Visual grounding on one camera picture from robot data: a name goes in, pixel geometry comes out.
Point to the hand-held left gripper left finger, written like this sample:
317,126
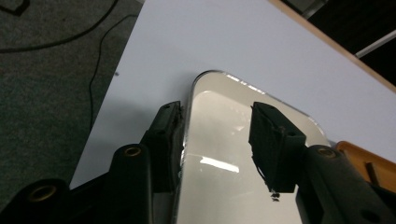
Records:
165,146

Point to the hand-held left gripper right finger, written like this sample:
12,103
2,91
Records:
277,155

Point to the beige square plate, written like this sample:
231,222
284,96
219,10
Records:
218,130

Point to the wooden tray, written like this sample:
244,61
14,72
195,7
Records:
358,155

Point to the white table mat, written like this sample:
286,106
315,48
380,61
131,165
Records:
218,37

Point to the grey chair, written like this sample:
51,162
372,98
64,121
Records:
376,42

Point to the black square frame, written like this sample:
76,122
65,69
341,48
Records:
17,7

